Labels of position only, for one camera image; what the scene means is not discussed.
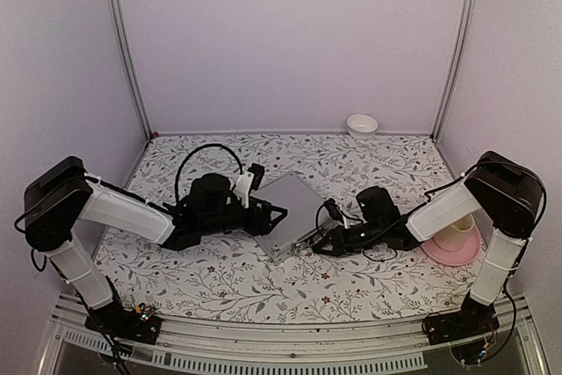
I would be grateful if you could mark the floral table mat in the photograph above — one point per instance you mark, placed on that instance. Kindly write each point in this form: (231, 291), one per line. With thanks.
(227, 277)

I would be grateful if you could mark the cream cup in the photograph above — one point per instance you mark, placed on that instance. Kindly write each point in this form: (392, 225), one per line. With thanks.
(452, 237)

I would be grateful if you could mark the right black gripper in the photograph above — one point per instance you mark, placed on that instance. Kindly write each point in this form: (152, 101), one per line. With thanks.
(339, 242)

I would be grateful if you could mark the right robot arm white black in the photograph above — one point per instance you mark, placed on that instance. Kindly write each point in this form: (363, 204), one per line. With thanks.
(513, 198)

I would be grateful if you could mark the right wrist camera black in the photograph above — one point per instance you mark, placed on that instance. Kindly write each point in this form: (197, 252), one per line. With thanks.
(334, 213)

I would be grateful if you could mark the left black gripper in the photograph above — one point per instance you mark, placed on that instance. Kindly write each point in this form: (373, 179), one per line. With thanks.
(263, 227)

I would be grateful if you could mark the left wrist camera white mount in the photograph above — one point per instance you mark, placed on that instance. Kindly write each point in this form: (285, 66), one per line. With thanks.
(248, 181)

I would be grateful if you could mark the aluminium poker case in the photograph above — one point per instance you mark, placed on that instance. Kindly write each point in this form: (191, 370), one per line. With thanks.
(302, 202)

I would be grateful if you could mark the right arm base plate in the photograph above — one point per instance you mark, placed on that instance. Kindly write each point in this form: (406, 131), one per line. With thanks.
(470, 320)

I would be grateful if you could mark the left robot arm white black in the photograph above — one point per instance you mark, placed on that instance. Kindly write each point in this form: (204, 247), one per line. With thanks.
(67, 193)

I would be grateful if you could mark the right aluminium frame post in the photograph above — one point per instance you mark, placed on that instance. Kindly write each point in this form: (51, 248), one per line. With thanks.
(464, 24)

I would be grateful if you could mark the left aluminium frame post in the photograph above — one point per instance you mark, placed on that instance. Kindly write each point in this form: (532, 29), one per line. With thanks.
(126, 58)

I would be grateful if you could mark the aluminium frame post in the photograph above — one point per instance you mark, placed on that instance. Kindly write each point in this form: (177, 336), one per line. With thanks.
(126, 58)
(464, 24)

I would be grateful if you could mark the pink plate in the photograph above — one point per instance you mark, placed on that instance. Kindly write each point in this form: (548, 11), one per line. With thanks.
(464, 254)

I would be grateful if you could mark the white bowl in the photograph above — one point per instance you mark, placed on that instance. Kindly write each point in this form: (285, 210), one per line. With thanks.
(361, 126)

